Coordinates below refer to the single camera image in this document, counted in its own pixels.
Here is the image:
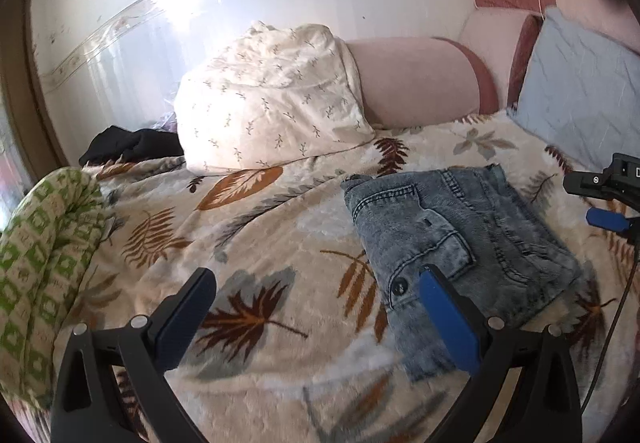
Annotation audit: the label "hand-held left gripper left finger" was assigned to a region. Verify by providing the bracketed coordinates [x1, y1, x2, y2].
[50, 267, 218, 443]

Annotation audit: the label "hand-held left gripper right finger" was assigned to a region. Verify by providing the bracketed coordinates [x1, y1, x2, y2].
[419, 265, 584, 443]

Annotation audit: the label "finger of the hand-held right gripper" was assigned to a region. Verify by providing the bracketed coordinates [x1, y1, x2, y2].
[562, 171, 608, 197]
[585, 206, 640, 245]

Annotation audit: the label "blue denim pants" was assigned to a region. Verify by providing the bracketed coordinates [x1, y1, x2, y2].
[341, 164, 586, 383]

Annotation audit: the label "light blue pillow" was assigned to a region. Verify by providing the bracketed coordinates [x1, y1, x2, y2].
[506, 7, 640, 174]

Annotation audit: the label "leaf-print blanket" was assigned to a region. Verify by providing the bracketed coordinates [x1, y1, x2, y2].
[10, 110, 640, 443]

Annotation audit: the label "green patterned quilt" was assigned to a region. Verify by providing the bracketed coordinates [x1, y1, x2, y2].
[0, 166, 113, 411]

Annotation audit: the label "black cloth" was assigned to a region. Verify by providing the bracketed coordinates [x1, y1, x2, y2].
[78, 125, 186, 167]

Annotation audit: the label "pink padded headboard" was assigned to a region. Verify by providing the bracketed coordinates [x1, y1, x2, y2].
[459, 0, 640, 110]

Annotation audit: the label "purple plastic bag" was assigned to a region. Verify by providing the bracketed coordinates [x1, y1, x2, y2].
[154, 110, 182, 135]

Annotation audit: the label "pink bolster cushion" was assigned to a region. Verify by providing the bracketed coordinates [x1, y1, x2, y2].
[345, 36, 501, 130]

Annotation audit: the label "white leaf-print pillow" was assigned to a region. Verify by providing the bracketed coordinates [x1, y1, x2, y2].
[175, 20, 376, 175]

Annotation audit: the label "stained glass window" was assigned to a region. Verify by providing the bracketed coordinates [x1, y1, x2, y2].
[0, 108, 33, 229]

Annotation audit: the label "black cable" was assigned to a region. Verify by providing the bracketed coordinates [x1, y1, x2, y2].
[580, 243, 640, 416]

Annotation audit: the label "brown window frame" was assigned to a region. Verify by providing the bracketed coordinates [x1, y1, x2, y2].
[0, 0, 73, 174]

